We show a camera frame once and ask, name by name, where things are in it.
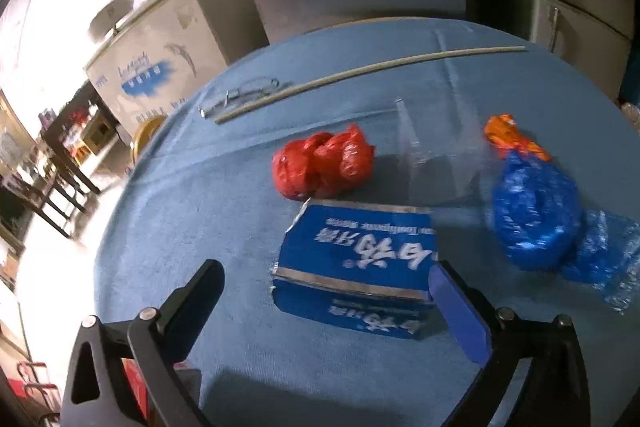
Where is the clear plastic container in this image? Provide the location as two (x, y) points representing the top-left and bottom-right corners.
(392, 97), (488, 208)

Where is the blue tablecloth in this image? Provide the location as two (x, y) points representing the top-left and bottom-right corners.
(92, 18), (640, 427)

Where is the yellow round stool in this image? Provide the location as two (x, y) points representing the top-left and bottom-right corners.
(131, 114), (168, 162)

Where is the small blue plastic bag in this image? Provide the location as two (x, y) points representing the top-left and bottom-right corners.
(490, 152), (640, 313)

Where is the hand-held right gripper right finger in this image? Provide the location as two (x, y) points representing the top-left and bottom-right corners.
(427, 262), (593, 427)

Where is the dark wooden chair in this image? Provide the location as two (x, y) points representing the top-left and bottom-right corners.
(0, 82), (121, 240)

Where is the orange wrapper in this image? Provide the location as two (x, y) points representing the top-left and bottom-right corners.
(484, 113), (551, 162)

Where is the long white rod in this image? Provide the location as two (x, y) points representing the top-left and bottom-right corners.
(215, 46), (529, 125)

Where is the red plastic bag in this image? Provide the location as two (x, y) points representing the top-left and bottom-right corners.
(271, 124), (376, 202)

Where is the blue silver carton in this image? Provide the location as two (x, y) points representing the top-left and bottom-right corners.
(270, 199), (441, 340)

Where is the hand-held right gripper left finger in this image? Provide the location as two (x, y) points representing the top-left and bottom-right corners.
(59, 258), (226, 427)

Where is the white chest freezer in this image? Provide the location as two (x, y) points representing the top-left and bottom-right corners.
(82, 0), (271, 132)

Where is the white round lid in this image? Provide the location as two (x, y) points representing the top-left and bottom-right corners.
(89, 0), (136, 42)

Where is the red plastic chair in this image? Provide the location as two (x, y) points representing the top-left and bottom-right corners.
(17, 357), (63, 427)

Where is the metal wire clip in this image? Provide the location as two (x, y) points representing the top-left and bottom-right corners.
(199, 77), (293, 120)

